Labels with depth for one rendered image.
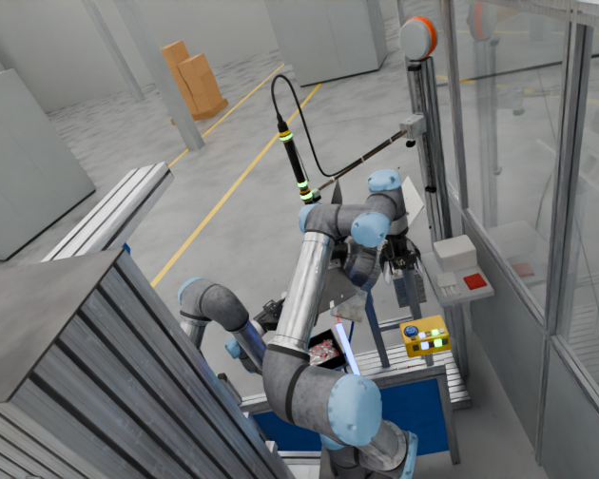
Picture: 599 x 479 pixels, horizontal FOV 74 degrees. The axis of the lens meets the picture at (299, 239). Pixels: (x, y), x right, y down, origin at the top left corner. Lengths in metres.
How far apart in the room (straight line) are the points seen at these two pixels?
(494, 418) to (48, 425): 2.32
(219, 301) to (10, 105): 6.75
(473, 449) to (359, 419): 1.80
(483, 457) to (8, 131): 7.26
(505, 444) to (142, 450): 2.12
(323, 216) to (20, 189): 6.89
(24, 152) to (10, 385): 7.24
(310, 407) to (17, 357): 0.46
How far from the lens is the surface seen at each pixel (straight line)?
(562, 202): 1.28
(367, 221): 0.85
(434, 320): 1.60
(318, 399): 0.76
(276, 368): 0.82
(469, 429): 2.57
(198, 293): 1.36
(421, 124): 1.88
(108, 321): 0.61
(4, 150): 7.57
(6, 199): 7.48
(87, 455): 0.60
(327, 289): 1.64
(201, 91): 9.70
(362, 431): 0.78
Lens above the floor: 2.29
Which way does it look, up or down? 34 degrees down
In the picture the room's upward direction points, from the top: 21 degrees counter-clockwise
